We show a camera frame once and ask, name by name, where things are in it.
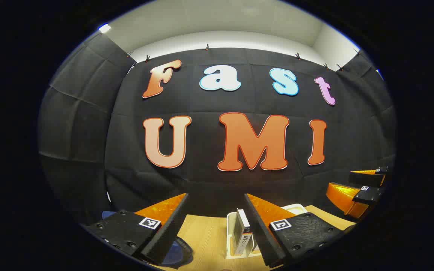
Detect blue schoolbag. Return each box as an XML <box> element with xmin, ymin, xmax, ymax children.
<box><xmin>102</xmin><ymin>211</ymin><xmax>194</xmax><ymax>268</ymax></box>

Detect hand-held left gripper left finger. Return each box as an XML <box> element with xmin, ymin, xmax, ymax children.
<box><xmin>85</xmin><ymin>193</ymin><xmax>189</xmax><ymax>266</ymax></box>

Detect row of small backdrop clips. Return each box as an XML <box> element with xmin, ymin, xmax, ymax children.
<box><xmin>127</xmin><ymin>43</ymin><xmax>362</xmax><ymax>72</ymax></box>

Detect white book with striped spine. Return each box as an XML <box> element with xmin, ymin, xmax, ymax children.
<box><xmin>233</xmin><ymin>209</ymin><xmax>254</xmax><ymax>256</ymax></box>

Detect black backdrop cloth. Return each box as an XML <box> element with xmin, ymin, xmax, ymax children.
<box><xmin>38</xmin><ymin>32</ymin><xmax>397</xmax><ymax>226</ymax></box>

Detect white plastic bookshelf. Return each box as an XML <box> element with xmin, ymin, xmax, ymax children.
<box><xmin>226</xmin><ymin>203</ymin><xmax>308</xmax><ymax>260</ymax></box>

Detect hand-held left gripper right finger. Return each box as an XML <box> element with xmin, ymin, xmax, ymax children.
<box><xmin>244</xmin><ymin>194</ymin><xmax>347</xmax><ymax>268</ymax></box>

